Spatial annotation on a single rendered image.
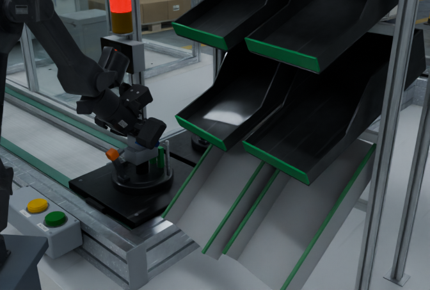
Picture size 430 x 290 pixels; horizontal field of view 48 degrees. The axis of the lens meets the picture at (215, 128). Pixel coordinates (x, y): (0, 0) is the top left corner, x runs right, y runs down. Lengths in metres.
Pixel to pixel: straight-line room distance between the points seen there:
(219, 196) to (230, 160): 0.07
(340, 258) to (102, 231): 0.50
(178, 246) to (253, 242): 0.24
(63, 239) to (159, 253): 0.19
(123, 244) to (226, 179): 0.23
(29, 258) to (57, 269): 0.29
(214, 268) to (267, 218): 0.24
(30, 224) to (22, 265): 0.29
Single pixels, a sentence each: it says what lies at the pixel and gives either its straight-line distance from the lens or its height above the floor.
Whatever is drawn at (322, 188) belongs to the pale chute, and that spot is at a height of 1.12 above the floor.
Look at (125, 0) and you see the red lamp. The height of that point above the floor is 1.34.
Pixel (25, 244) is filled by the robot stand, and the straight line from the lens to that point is 0.82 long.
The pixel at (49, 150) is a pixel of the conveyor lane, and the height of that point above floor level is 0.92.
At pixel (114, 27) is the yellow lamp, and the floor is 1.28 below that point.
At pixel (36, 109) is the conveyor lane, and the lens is 1.68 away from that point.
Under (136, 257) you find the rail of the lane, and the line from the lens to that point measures 0.95.
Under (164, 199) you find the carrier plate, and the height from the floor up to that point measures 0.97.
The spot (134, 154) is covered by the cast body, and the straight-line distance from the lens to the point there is 1.05.
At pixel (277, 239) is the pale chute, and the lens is 0.82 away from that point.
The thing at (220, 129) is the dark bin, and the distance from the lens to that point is 0.79.
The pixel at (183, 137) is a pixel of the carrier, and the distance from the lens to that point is 1.31.
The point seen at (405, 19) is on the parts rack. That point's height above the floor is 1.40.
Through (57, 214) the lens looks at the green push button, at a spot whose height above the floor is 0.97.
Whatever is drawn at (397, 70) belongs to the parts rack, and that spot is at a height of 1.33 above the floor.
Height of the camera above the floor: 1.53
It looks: 24 degrees down
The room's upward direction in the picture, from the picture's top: straight up
